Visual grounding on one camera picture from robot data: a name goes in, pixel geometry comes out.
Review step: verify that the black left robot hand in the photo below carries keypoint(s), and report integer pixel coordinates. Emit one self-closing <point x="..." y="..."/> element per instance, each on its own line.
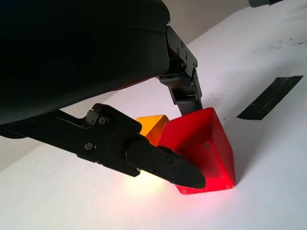
<point x="72" y="52"/>

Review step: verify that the yellow wooden block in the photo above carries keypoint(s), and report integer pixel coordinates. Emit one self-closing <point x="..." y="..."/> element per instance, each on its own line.
<point x="153" y="124"/>

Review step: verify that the red wooden block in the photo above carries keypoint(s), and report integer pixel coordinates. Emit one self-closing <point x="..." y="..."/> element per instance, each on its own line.
<point x="216" y="148"/>

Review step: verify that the dark object beside table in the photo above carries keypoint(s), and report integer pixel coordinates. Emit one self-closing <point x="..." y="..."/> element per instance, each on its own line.
<point x="261" y="3"/>

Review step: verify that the black tape strip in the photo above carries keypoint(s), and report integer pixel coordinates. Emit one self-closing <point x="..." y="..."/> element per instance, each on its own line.
<point x="268" y="98"/>

